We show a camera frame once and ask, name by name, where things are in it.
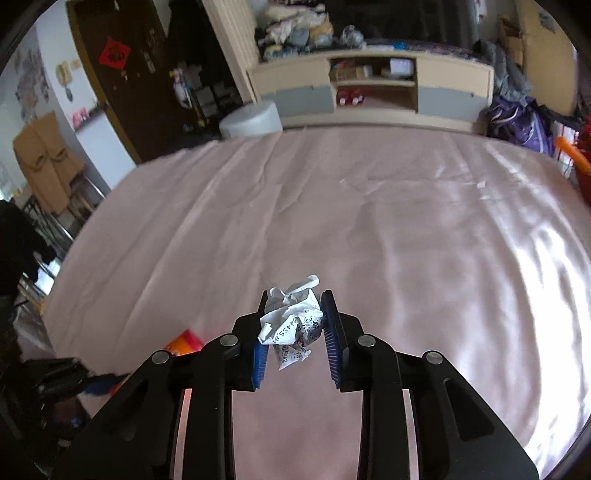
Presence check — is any printed receipt paper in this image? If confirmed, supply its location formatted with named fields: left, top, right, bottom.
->
left=257, top=274, right=325, bottom=370

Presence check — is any orange paper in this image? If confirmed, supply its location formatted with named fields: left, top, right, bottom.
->
left=164, top=330, right=204, bottom=356

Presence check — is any pink satin tablecloth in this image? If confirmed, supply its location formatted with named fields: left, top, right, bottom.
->
left=43, top=127, right=590, bottom=475

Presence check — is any tan hanging coat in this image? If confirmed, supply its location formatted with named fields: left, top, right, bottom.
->
left=12, top=111, right=85, bottom=215

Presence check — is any white round stool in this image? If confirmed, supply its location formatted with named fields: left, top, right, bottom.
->
left=219, top=100, right=283, bottom=139

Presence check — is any beige TV cabinet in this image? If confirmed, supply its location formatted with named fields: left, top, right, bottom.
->
left=249, top=49, right=494, bottom=134

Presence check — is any purple cloth bag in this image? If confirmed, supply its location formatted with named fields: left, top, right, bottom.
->
left=485, top=95, right=554, bottom=156

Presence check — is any pile of clothes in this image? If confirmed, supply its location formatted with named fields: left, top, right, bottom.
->
left=254, top=1, right=367, bottom=62

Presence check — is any orange stick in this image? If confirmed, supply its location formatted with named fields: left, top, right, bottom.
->
left=555, top=136, right=591, bottom=175

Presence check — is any red plastic bag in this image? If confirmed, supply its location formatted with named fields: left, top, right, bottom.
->
left=575, top=119, right=591, bottom=205

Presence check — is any white pegboard panel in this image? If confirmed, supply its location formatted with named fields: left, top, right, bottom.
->
left=202, top=0, right=260, bottom=103

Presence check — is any black television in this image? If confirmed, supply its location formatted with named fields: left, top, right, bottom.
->
left=325, top=0, right=478, bottom=49

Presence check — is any dark brown door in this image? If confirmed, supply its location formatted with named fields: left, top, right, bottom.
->
left=66, top=0, right=183, bottom=164

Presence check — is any red diamond door decoration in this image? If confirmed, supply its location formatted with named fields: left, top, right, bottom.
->
left=98, top=39, right=131, bottom=70

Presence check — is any cardboard panel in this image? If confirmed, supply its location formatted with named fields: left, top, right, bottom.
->
left=515, top=0, right=578, bottom=116

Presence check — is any cardboard box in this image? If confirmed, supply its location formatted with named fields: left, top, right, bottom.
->
left=497, top=15, right=525, bottom=67

